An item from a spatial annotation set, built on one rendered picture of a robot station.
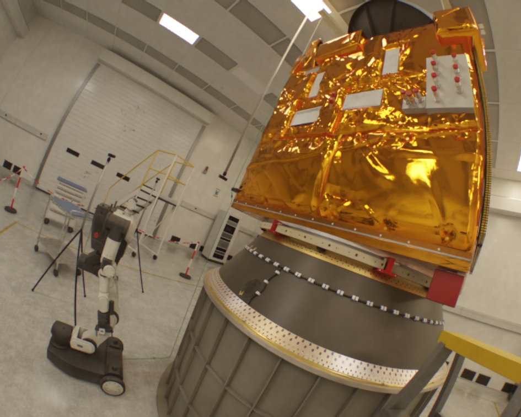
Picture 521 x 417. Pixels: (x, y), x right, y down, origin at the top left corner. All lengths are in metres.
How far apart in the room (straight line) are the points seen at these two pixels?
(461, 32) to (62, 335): 3.54
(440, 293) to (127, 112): 8.58
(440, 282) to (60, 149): 8.76
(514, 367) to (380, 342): 0.71
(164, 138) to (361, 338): 8.22
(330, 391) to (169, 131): 8.41
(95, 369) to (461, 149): 2.63
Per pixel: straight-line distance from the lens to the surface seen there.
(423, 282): 1.41
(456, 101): 1.44
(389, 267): 1.25
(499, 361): 0.75
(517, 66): 4.72
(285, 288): 1.22
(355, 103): 1.79
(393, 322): 1.27
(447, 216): 1.11
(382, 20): 2.94
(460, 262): 1.10
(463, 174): 1.19
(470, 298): 6.59
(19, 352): 2.26
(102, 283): 1.53
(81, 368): 2.01
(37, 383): 2.06
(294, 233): 1.37
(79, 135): 8.45
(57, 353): 2.07
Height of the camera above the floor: 1.59
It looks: 7 degrees up
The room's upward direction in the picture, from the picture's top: 23 degrees clockwise
